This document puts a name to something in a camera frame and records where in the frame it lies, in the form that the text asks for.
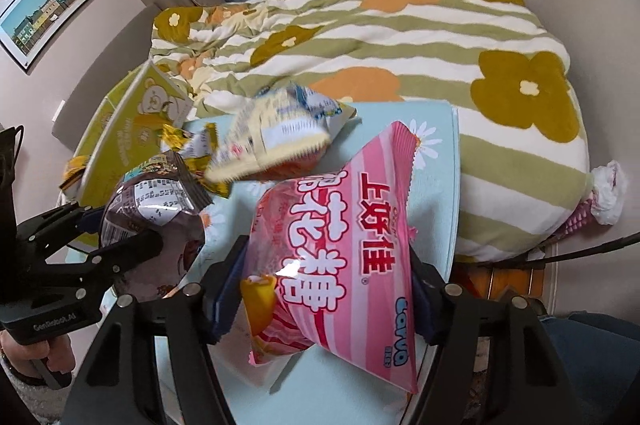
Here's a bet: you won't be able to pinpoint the pile of snack packets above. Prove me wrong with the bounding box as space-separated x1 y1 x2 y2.
160 81 358 198

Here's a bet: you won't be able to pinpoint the person's blue jeans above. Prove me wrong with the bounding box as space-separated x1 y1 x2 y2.
540 312 640 425

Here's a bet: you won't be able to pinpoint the yellow-green cardboard box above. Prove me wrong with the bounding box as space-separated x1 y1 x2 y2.
70 60 197 253

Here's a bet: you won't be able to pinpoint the black cable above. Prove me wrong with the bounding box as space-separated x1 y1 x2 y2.
455 232 640 268

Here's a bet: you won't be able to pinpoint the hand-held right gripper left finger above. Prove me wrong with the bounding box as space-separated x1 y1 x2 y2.
65 235 251 425

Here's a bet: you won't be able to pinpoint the pink striped marshmallow bag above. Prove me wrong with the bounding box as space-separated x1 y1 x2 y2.
241 121 420 395

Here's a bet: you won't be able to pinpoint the person's left hand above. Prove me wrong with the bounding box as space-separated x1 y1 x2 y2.
0 330 63 383

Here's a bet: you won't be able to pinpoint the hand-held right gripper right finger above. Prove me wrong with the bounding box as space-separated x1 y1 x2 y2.
407 245 586 425

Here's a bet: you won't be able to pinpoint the pink patterned wrapper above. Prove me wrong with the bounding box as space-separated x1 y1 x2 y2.
554 199 597 242

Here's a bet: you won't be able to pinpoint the floral striped blanket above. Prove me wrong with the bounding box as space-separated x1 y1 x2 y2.
150 0 593 263

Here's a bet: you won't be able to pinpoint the grey padded headboard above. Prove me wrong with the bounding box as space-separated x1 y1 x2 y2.
50 2 166 146

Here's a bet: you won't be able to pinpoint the white plastic bag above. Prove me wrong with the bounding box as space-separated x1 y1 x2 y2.
585 160 627 226

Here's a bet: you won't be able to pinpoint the person's left forearm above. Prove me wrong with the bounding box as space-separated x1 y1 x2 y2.
0 362 66 425

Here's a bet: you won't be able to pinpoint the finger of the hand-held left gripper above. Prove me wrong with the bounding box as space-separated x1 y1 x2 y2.
46 227 165 302
19 200 106 252

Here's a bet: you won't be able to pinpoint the framed wall picture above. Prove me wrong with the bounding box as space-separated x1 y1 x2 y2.
0 0 104 72

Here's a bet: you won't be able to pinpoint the brown cartoon snack bag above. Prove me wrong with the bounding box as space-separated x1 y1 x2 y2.
100 150 213 301

